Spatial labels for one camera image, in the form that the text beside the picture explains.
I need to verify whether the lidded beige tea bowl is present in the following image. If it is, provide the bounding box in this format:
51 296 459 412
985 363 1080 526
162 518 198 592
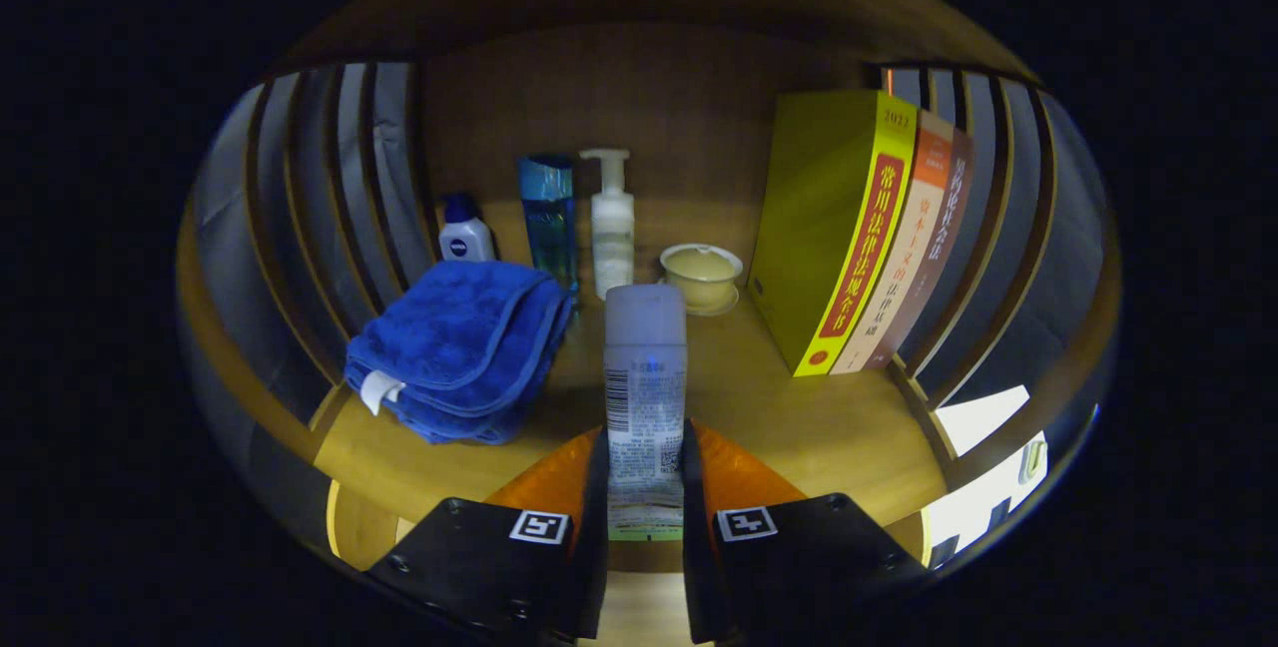
659 243 745 318

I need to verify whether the thick yellow book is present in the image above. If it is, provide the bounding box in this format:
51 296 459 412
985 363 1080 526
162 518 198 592
747 90 919 378

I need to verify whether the white pump bottle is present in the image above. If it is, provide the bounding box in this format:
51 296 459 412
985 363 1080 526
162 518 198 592
580 148 637 302

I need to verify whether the clear blue bottle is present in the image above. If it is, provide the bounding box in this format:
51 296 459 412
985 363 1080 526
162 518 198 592
516 154 580 294

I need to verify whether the wooden countertop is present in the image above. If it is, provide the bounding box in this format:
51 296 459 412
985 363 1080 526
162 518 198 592
312 193 950 573

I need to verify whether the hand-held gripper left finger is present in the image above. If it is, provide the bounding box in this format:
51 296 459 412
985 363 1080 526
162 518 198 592
361 424 610 643

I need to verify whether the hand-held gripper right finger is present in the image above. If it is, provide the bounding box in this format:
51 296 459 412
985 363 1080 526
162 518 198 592
681 419 930 645

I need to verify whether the orange and beige book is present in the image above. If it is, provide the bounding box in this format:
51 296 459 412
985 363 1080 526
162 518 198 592
829 109 956 375

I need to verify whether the brown book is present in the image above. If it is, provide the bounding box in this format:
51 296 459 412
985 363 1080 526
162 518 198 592
865 128 975 371

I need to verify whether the white squeeze tube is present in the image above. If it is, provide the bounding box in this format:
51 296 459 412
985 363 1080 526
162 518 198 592
602 284 690 542

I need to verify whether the folded blue towel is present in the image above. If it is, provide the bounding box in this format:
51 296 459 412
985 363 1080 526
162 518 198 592
343 261 575 445

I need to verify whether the small white blue-capped bottle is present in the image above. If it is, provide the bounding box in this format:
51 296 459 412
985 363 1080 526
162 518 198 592
438 192 497 264

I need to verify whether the wooden cabinet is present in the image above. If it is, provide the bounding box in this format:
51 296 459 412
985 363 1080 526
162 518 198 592
178 0 1124 568

